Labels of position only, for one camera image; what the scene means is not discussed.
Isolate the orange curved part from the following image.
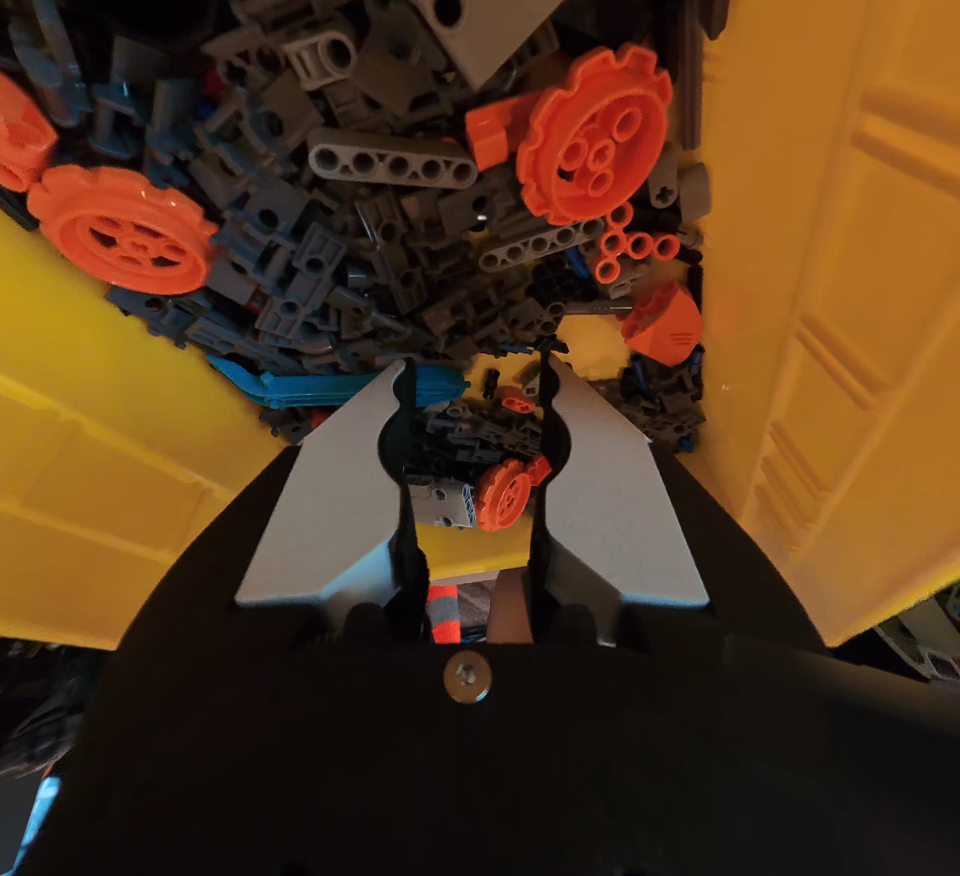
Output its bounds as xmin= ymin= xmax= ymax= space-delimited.
xmin=0 ymin=72 xmax=60 ymax=193

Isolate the blue brick separator tool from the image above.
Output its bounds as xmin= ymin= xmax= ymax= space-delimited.
xmin=204 ymin=353 xmax=472 ymax=412

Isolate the grey motor block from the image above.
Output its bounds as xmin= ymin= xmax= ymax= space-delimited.
xmin=354 ymin=0 xmax=579 ymax=91

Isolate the orange wedge part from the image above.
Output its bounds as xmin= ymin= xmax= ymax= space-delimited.
xmin=621 ymin=282 xmax=705 ymax=368

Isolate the light grey holed beam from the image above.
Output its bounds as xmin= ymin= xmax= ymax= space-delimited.
xmin=307 ymin=127 xmax=480 ymax=189

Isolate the orange gear wheel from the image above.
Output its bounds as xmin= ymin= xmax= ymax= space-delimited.
xmin=516 ymin=43 xmax=674 ymax=226
xmin=27 ymin=165 xmax=220 ymax=297

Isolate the pile of building parts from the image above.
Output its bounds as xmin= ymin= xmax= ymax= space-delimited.
xmin=0 ymin=0 xmax=740 ymax=533

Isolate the yellow plastic bin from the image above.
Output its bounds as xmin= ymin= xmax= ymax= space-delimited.
xmin=0 ymin=0 xmax=960 ymax=652

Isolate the orange angled beam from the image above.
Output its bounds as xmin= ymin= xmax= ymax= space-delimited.
xmin=591 ymin=203 xmax=682 ymax=286

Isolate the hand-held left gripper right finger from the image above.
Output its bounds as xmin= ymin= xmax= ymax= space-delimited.
xmin=525 ymin=354 xmax=710 ymax=644

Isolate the partly built robot model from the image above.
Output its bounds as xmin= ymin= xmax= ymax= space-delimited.
xmin=426 ymin=582 xmax=464 ymax=646

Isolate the orange block part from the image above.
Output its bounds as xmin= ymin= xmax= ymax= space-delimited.
xmin=465 ymin=94 xmax=543 ymax=173

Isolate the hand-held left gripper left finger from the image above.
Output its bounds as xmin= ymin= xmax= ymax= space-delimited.
xmin=234 ymin=358 xmax=430 ymax=643

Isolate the small orange gear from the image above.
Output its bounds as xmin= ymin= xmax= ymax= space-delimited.
xmin=474 ymin=456 xmax=554 ymax=534

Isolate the light grey connector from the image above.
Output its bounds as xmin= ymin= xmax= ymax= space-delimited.
xmin=411 ymin=480 xmax=478 ymax=529

